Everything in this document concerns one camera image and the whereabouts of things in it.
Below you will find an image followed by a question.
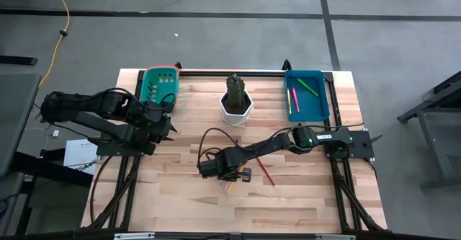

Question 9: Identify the white hexagonal plant pot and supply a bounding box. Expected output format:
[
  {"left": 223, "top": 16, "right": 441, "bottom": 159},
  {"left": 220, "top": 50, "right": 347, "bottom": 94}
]
[{"left": 219, "top": 89, "right": 254, "bottom": 128}]

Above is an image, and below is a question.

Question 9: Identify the brown cable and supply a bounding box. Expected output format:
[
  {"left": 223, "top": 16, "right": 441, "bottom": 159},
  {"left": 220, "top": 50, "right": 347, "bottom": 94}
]
[{"left": 89, "top": 154, "right": 113, "bottom": 223}]

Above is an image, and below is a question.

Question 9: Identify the black desk leg frame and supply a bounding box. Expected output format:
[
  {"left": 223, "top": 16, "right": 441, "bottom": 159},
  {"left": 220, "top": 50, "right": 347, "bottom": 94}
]
[{"left": 0, "top": 149, "right": 94, "bottom": 236}]

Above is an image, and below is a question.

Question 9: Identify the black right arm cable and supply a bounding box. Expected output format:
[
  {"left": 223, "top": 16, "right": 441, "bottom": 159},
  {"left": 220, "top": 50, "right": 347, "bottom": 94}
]
[{"left": 197, "top": 127, "right": 241, "bottom": 169}]

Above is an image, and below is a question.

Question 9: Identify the grey desk top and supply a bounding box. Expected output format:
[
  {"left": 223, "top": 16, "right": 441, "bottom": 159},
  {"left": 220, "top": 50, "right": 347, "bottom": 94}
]
[{"left": 0, "top": 73, "right": 41, "bottom": 178}]

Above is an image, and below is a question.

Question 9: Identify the green basket with orange rim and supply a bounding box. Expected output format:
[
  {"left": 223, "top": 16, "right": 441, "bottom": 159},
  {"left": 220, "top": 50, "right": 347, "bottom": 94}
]
[{"left": 139, "top": 65, "right": 181, "bottom": 113}]

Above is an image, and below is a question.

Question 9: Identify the pink highlighter pen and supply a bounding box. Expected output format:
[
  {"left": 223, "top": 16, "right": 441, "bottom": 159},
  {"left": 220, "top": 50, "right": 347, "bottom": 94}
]
[{"left": 291, "top": 86, "right": 301, "bottom": 114}]

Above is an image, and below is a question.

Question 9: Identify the white paper sheet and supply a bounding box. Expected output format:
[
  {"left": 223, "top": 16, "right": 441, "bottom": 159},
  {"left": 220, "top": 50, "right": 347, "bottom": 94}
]
[{"left": 63, "top": 138, "right": 99, "bottom": 176}]

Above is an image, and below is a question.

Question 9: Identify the green pen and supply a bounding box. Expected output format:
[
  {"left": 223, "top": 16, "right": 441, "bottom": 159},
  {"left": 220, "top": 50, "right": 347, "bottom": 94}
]
[{"left": 295, "top": 77, "right": 320, "bottom": 98}]

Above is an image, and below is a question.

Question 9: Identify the silver aluminium bracket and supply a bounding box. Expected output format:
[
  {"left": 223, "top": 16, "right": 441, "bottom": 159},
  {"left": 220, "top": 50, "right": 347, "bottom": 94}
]
[
  {"left": 114, "top": 232, "right": 156, "bottom": 240},
  {"left": 315, "top": 234, "right": 357, "bottom": 240}
]

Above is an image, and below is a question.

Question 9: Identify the black floor bar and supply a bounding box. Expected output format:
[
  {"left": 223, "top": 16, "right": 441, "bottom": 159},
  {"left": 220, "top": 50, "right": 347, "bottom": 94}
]
[{"left": 0, "top": 55, "right": 39, "bottom": 67}]

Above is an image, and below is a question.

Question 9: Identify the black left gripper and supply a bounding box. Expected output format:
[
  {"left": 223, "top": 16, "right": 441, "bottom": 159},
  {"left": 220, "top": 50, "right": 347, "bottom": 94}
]
[{"left": 142, "top": 101, "right": 179, "bottom": 144}]

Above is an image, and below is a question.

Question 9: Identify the yellow pencil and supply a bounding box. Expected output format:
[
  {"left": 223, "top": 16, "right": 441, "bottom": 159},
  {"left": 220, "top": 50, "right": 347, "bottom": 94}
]
[{"left": 225, "top": 162, "right": 248, "bottom": 195}]

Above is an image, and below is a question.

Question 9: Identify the green cactus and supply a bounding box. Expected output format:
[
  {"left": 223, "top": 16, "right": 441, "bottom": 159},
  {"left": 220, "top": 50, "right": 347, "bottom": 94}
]
[{"left": 225, "top": 73, "right": 247, "bottom": 111}]

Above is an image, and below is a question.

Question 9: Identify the dark grey metal cart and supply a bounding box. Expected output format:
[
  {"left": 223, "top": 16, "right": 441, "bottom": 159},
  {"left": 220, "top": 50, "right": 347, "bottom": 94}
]
[{"left": 396, "top": 69, "right": 461, "bottom": 191}]

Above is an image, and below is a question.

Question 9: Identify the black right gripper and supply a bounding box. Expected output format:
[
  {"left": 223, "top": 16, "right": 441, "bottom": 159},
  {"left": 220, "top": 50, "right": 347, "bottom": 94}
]
[{"left": 197, "top": 149, "right": 253, "bottom": 184}]

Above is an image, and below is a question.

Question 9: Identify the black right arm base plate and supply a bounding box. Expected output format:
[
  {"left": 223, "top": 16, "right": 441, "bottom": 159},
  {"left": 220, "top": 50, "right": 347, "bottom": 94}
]
[{"left": 325, "top": 129, "right": 376, "bottom": 161}]

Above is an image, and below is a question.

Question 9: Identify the blue plastic tray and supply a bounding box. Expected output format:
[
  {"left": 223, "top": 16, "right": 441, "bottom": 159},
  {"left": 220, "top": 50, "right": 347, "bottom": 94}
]
[{"left": 283, "top": 69, "right": 331, "bottom": 123}]

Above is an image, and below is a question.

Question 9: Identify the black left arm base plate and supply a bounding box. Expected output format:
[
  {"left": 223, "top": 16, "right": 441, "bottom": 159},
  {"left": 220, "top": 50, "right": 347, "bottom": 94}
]
[{"left": 88, "top": 135, "right": 156, "bottom": 157}]

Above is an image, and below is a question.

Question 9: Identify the red pencil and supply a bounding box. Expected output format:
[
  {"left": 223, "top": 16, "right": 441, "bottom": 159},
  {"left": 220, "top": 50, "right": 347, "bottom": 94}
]
[{"left": 256, "top": 156, "right": 277, "bottom": 187}]

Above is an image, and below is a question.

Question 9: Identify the yellow cable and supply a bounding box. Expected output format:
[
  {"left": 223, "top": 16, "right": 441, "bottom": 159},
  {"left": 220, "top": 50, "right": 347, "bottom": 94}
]
[{"left": 37, "top": 0, "right": 71, "bottom": 89}]

